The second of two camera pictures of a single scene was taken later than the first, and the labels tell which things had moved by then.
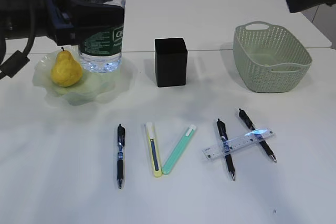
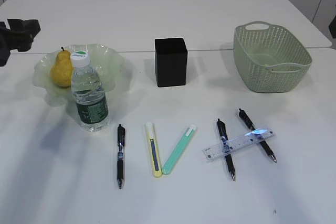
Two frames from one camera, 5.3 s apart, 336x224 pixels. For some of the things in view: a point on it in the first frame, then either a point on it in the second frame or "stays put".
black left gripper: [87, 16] -> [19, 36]
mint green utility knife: [179, 149] stays put
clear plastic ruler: [248, 138] stays put
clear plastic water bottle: [101, 48] -> [91, 104]
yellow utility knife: [154, 150] stays put
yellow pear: [65, 71] stays put
